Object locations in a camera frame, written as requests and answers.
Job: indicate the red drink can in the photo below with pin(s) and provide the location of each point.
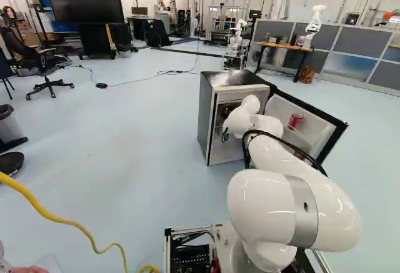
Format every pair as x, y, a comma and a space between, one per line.
300, 156
295, 122

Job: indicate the wooden desk with black legs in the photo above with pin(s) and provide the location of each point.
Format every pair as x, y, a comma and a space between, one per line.
281, 45

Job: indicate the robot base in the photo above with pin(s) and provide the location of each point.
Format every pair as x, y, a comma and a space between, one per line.
187, 254

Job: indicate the grey waste bin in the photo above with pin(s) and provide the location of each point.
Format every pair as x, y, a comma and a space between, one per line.
9, 127

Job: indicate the black office chair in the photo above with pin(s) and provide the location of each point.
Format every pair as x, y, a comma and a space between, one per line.
18, 48

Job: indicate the brown bag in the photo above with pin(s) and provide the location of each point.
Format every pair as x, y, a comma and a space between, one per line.
307, 74

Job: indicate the large black screen on stand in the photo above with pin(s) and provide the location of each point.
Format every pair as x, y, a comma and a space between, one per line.
84, 1

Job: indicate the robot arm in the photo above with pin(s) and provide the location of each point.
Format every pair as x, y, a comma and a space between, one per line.
265, 198

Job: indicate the black floor puck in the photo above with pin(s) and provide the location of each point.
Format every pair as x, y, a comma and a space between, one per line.
101, 85

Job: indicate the fridge door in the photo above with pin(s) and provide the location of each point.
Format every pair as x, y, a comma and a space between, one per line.
315, 129

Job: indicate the small black and white fridge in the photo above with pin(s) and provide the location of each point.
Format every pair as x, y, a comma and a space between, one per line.
204, 113

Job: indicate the white robot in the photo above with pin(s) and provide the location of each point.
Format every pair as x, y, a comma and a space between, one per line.
232, 39
314, 24

